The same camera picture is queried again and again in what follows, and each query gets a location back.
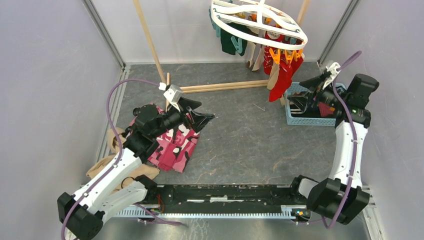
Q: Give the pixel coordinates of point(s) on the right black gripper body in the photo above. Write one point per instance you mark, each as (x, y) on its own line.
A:
(326, 96)

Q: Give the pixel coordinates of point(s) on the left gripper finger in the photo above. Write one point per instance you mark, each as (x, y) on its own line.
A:
(186, 104)
(200, 120)

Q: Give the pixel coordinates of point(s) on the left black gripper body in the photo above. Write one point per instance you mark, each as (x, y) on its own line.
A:
(181, 117)

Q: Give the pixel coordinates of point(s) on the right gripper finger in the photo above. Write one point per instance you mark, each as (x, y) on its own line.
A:
(315, 84)
(303, 103)

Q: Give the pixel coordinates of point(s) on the red santa sock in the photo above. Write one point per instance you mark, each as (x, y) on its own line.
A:
(296, 62)
(284, 80)

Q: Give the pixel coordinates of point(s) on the white oval clip hanger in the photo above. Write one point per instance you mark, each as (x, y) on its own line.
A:
(257, 15)

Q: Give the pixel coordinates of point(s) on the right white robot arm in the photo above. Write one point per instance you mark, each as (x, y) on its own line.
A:
(340, 197)

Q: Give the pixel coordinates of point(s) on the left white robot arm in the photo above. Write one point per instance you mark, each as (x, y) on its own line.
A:
(85, 212)

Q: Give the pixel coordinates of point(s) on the socks pile in basket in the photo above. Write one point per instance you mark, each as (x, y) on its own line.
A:
(322, 111)

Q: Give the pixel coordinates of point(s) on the wooden hanger stand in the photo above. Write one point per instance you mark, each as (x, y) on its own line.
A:
(208, 87)

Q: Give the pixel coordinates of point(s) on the blue plastic basket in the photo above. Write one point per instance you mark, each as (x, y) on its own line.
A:
(309, 118)

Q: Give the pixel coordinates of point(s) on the pink camouflage cloth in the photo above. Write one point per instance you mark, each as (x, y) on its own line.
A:
(172, 145)

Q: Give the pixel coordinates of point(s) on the red patterned christmas sock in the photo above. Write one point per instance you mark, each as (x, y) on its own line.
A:
(268, 60)

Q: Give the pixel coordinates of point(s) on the beige cloth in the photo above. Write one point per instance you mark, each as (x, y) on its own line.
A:
(130, 166)

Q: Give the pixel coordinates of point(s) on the dark green sock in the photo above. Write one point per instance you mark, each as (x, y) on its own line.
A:
(232, 44)

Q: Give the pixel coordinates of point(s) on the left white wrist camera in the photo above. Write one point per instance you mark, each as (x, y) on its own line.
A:
(172, 93)

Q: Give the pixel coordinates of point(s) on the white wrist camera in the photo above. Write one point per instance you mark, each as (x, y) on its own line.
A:
(332, 71)
(172, 93)

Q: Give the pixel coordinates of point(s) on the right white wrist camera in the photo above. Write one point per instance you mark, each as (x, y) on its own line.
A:
(332, 71)

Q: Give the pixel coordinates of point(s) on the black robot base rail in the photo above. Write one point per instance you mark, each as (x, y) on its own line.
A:
(222, 199)

